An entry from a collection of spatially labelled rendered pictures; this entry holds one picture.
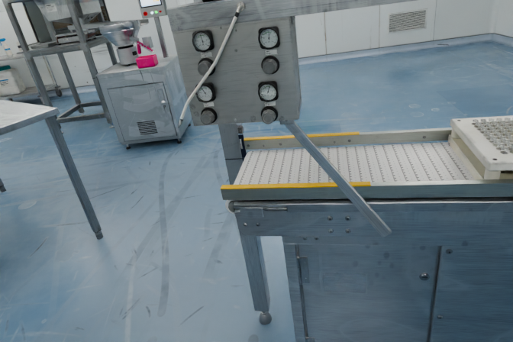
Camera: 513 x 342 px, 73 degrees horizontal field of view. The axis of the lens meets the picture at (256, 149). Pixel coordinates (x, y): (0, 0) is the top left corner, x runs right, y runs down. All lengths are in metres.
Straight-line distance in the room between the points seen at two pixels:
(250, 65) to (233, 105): 0.09
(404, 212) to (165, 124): 2.76
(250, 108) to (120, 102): 2.78
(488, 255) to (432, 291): 0.17
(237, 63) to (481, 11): 6.15
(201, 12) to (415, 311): 0.94
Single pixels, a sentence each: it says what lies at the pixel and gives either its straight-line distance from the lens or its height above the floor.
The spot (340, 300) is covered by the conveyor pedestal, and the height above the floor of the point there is 0.45.
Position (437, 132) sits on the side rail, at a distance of 1.06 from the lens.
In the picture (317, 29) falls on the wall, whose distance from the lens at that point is 5.90.
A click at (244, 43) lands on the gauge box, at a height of 1.19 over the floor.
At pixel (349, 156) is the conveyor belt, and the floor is 0.83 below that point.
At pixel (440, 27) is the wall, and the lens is 6.44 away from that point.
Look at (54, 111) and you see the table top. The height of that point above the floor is 0.84.
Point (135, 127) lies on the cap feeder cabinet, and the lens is 3.46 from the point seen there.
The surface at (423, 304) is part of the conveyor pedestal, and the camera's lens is 1.12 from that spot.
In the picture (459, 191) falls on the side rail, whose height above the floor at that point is 0.85.
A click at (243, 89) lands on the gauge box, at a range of 0.67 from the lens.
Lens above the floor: 1.29
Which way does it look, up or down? 25 degrees down
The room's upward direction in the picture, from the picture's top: 9 degrees counter-clockwise
